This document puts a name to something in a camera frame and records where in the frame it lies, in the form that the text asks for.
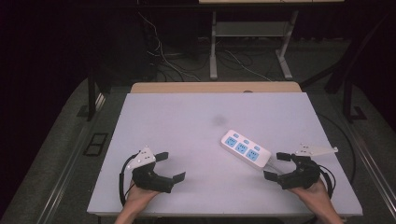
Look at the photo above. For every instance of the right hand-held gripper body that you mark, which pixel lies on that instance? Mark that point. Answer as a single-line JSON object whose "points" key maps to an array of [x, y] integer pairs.
{"points": [[303, 175]]}

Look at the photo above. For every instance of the black floor socket plate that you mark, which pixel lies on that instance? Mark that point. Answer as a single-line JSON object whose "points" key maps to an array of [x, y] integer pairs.
{"points": [[96, 144]]}

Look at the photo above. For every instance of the white power strip blue sockets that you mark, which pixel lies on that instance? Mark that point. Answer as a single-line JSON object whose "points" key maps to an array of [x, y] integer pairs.
{"points": [[246, 148]]}

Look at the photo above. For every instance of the black metal stand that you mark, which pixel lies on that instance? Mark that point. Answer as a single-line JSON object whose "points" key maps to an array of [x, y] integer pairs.
{"points": [[91, 96], [350, 102]]}

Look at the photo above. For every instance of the white metal desk frame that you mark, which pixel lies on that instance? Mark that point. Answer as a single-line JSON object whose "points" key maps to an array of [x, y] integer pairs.
{"points": [[249, 29]]}

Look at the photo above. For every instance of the person's left hand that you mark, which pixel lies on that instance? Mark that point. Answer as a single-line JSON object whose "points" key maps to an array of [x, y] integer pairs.
{"points": [[138, 196]]}

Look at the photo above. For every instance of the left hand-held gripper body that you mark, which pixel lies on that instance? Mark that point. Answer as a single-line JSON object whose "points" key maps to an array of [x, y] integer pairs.
{"points": [[149, 179]]}

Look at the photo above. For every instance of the person's right hand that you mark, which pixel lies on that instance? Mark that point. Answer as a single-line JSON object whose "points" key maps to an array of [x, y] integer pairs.
{"points": [[316, 196]]}

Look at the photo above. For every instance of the metal floor rail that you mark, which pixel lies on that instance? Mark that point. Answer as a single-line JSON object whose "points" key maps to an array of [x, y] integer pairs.
{"points": [[67, 161], [372, 161]]}

